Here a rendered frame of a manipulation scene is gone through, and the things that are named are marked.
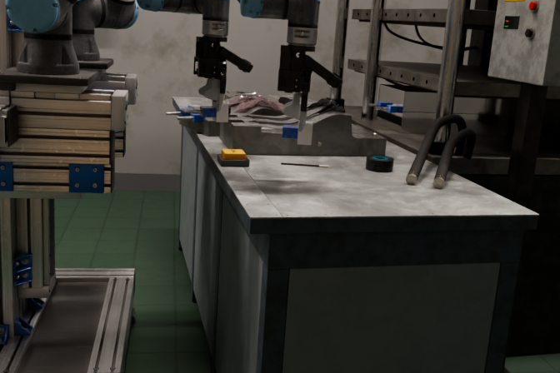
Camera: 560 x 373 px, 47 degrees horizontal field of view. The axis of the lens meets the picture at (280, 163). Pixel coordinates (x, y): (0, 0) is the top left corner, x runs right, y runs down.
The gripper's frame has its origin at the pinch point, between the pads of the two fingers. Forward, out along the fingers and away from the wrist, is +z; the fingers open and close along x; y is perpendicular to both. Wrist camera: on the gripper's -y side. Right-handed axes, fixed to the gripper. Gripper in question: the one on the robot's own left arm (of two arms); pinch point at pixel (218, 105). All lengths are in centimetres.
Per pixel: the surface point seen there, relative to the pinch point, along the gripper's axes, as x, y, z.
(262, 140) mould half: 0.4, -14.3, 10.3
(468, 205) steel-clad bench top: 59, -48, 15
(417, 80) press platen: -39, -90, -6
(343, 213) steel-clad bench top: 61, -14, 15
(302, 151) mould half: 1.7, -27.0, 13.8
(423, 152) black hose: 28, -54, 8
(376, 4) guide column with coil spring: -80, -91, -35
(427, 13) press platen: -36, -90, -32
